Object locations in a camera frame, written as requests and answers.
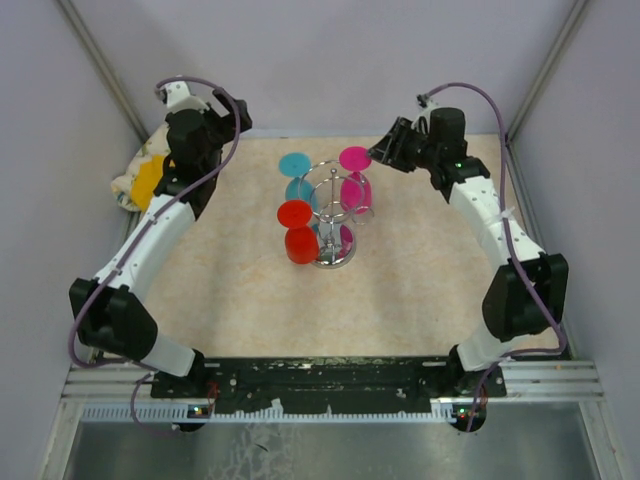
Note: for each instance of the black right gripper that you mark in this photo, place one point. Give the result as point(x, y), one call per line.
point(388, 150)

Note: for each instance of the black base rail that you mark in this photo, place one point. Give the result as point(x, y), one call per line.
point(337, 385)

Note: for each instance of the red plastic wine glass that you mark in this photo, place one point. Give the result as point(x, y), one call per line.
point(300, 240)

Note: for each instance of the yellow floral cloth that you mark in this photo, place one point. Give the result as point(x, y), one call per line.
point(133, 190)

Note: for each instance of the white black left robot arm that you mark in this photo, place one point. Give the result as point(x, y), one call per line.
point(109, 312)

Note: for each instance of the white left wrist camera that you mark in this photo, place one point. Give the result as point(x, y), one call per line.
point(177, 96)

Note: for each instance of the chrome wine glass rack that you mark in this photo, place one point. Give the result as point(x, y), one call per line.
point(334, 226)

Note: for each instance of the blue plastic wine glass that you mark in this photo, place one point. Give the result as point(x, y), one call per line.
point(294, 166)

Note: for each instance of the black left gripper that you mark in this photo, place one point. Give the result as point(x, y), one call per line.
point(226, 122)

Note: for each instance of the pink plastic wine glass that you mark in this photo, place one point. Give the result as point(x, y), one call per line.
point(356, 190)

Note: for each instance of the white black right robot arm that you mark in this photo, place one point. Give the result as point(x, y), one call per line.
point(527, 293)

